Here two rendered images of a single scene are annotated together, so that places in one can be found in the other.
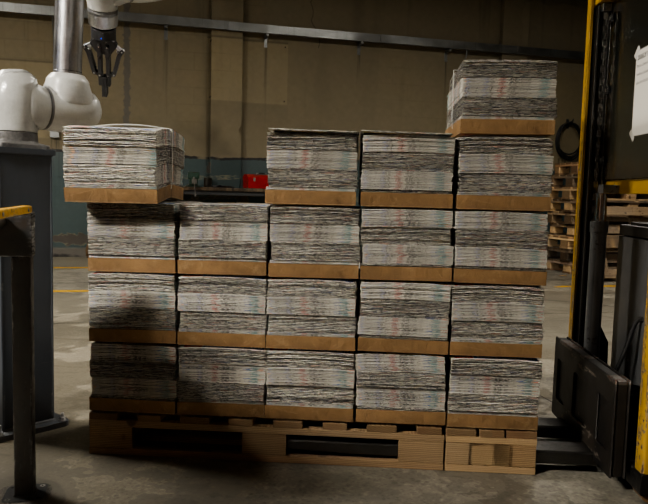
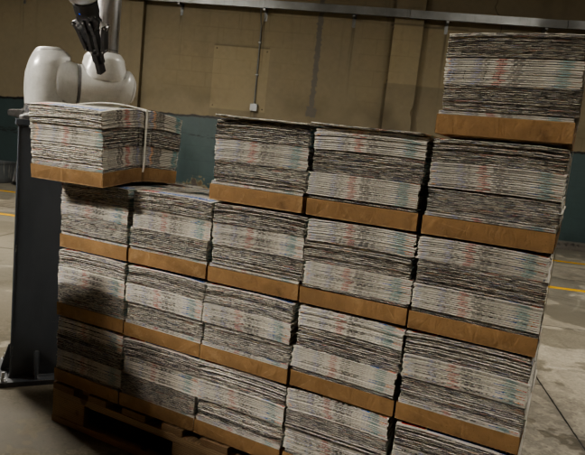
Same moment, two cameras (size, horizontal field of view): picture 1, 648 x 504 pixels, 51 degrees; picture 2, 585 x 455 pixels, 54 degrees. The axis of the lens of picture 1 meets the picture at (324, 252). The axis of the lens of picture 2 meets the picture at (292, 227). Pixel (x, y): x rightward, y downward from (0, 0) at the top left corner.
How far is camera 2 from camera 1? 100 cm
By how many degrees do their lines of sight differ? 23
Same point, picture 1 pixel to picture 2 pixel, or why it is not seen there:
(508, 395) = not seen: outside the picture
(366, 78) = not seen: hidden behind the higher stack
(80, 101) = (108, 78)
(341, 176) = (289, 176)
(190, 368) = (133, 361)
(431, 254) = (384, 286)
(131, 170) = (82, 151)
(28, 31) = (242, 22)
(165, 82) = (348, 66)
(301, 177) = (246, 173)
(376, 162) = (329, 162)
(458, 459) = not seen: outside the picture
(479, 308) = (438, 367)
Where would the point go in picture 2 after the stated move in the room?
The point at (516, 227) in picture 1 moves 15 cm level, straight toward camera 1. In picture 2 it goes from (500, 269) to (474, 276)
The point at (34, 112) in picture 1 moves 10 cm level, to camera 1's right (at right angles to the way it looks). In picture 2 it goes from (59, 88) to (79, 89)
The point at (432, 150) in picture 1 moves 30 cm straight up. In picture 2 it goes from (397, 153) to (413, 21)
